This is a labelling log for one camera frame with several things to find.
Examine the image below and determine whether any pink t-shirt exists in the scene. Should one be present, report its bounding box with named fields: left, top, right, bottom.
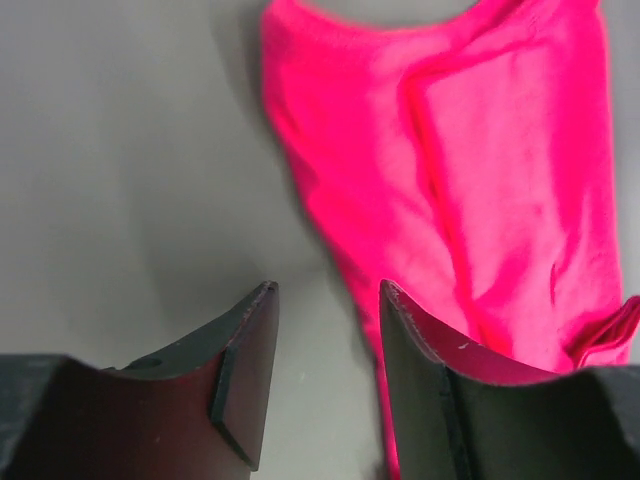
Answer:
left=261, top=1, right=639, bottom=479

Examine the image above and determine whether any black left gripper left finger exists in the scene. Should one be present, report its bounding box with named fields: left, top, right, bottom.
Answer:
left=1, top=282, right=279, bottom=479

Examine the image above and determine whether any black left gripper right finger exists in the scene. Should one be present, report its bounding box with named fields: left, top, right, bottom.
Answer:
left=380, top=282, right=639, bottom=479

